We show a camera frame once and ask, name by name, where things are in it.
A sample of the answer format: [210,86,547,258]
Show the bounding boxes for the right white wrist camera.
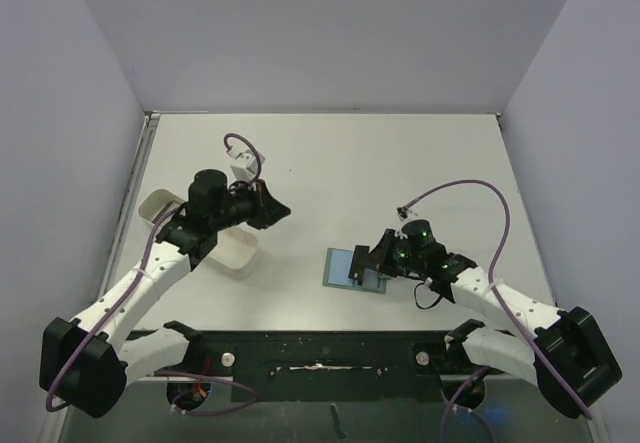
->
[396,206,420,225]

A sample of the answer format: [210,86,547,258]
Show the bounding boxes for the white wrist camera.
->
[396,206,420,225]
[227,149,264,182]

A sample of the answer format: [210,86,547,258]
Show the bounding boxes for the white oblong tray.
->
[137,189,262,280]

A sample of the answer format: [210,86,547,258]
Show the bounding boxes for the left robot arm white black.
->
[39,169,291,418]

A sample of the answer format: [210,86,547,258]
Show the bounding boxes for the blue credit card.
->
[327,249,353,287]

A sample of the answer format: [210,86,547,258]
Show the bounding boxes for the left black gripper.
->
[211,176,290,231]

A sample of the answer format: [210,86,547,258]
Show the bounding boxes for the black looped wire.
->
[413,280,446,311]

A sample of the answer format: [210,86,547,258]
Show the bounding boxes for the aluminium left side rail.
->
[94,112,161,303]

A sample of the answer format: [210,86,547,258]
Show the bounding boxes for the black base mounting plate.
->
[173,331,476,402]

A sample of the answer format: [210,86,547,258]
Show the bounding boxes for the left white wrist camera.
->
[227,149,264,182]

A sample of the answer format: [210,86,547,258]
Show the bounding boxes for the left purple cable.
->
[45,133,266,419]

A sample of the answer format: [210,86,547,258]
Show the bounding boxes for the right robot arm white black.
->
[349,219,622,419]

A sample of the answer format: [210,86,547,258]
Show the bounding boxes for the green card holder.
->
[322,248,388,295]

